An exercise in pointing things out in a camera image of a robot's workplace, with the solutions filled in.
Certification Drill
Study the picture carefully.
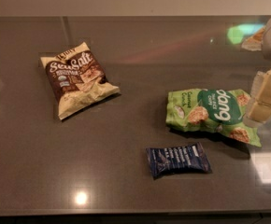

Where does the green rice chip bag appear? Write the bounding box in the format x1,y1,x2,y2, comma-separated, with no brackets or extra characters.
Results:
165,89,262,147

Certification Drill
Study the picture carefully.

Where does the brown sea salt chip bag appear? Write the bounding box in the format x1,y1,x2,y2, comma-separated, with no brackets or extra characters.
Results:
41,42,120,120

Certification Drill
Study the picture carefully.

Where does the dark blue snack bar wrapper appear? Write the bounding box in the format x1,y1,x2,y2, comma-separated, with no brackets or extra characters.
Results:
146,143,211,178

